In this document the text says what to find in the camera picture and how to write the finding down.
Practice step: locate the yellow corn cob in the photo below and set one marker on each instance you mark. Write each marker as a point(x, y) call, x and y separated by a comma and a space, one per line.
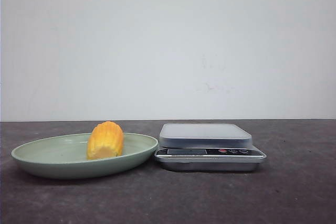
point(105, 141)

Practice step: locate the silver digital kitchen scale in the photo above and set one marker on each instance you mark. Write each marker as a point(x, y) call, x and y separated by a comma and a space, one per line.
point(219, 147)

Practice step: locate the green round plate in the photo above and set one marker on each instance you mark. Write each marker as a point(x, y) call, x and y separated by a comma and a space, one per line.
point(64, 157)

